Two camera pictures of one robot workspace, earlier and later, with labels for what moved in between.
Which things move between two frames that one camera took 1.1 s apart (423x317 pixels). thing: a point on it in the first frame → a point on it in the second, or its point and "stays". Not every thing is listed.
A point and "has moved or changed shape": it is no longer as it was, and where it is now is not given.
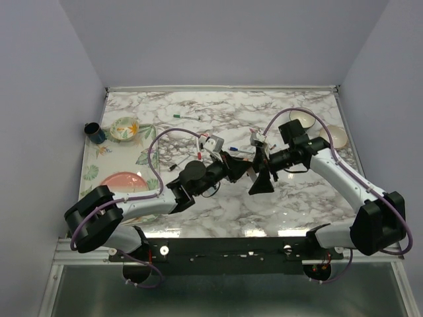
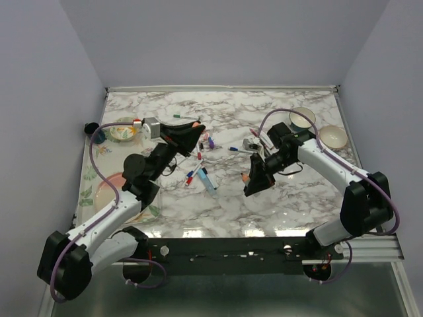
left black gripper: (234, 168) → (184, 137)
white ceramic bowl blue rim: (307, 119) stays
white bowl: (338, 134) stays
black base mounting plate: (227, 256) stays
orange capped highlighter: (250, 171) has moved or changed shape
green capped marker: (180, 116) stays
